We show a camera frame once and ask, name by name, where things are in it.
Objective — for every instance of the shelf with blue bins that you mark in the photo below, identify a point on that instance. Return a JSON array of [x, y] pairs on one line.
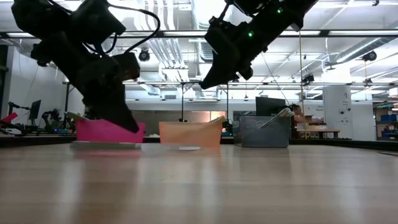
[[388, 118]]

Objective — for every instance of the black table frame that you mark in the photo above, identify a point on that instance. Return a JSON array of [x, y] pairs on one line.
[[37, 140]]

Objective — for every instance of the person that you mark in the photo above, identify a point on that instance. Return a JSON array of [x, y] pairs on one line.
[[297, 112]]

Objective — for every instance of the black computer monitor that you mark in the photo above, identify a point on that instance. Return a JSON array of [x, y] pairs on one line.
[[267, 105]]

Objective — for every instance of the black overhead frame bar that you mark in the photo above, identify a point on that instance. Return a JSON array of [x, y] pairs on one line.
[[342, 33]]

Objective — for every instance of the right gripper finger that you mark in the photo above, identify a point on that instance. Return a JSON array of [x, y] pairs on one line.
[[216, 73], [231, 71]]

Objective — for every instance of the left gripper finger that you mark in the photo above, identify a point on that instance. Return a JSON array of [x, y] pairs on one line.
[[122, 110], [102, 112]]

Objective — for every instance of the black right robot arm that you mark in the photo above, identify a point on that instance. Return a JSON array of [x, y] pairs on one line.
[[289, 12]]

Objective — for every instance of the black ceiling spotlight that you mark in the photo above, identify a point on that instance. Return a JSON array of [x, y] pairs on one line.
[[144, 55], [308, 79], [369, 56]]

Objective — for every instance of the orange plastic bin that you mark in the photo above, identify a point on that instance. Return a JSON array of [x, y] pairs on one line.
[[189, 135]]

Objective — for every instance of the small black monitor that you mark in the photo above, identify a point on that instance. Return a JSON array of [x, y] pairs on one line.
[[35, 110]]

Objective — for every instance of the black background robot arm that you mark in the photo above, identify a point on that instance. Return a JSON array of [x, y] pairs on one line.
[[51, 116]]

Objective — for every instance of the grey plastic bin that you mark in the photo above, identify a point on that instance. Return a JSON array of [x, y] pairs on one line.
[[264, 137]]

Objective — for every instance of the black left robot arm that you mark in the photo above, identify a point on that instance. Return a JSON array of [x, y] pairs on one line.
[[40, 18]]

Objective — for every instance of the black background rig frame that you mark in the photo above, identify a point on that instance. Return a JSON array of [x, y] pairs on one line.
[[182, 102]]

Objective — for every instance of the red background object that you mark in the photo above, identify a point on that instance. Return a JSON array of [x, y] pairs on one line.
[[8, 117]]

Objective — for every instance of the pink plastic bin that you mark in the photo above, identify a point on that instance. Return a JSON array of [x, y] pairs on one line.
[[93, 133]]

